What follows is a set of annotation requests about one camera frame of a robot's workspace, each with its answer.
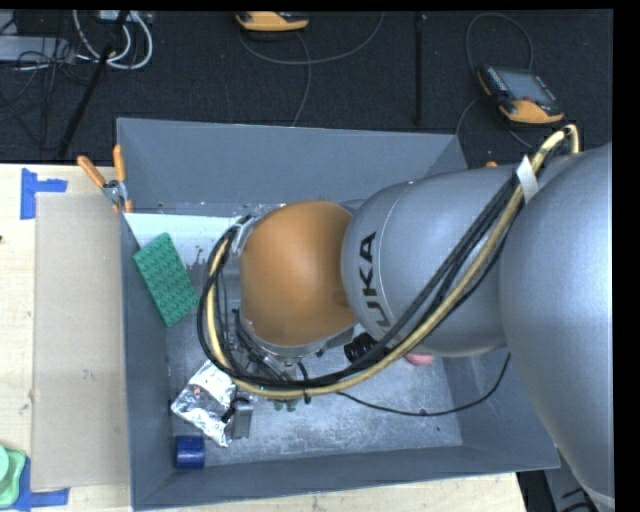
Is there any pale flat board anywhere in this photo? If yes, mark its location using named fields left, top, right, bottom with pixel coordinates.
left=30, top=193, right=132, bottom=492

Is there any black cylinder on white bracket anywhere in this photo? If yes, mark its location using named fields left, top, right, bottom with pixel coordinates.
left=315, top=331, right=380, bottom=364

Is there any green flat studded block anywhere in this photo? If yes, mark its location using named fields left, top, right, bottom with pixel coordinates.
left=131, top=232, right=201, bottom=329

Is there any crumpled silver foil packet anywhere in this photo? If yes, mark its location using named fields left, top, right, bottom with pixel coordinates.
left=170, top=359, right=237, bottom=449

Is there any grey metal bin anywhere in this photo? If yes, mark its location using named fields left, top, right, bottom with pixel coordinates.
left=115, top=117, right=561, bottom=511

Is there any blue cylinder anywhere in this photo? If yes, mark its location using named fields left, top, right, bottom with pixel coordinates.
left=173, top=434, right=207, bottom=470

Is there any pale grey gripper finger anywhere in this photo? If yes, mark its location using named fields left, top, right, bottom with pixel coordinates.
left=231, top=397, right=254, bottom=440

